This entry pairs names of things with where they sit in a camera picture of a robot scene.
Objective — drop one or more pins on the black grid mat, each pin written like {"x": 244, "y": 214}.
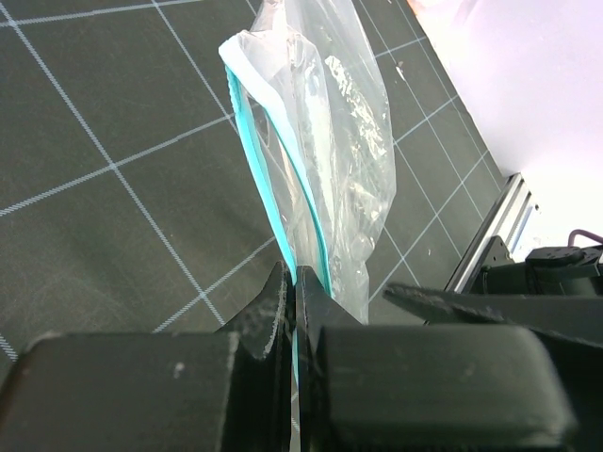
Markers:
{"x": 126, "y": 200}

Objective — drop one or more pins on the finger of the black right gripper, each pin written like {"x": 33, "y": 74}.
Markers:
{"x": 571, "y": 318}

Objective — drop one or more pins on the aluminium front rail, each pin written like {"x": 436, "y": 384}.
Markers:
{"x": 499, "y": 234}

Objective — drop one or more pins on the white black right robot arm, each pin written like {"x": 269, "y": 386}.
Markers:
{"x": 555, "y": 291}

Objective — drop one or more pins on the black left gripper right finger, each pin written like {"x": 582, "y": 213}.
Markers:
{"x": 441, "y": 387}

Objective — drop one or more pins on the clear blue-zip bag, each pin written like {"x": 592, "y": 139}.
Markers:
{"x": 313, "y": 118}

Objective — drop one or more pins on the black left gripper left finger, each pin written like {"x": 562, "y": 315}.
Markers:
{"x": 226, "y": 390}

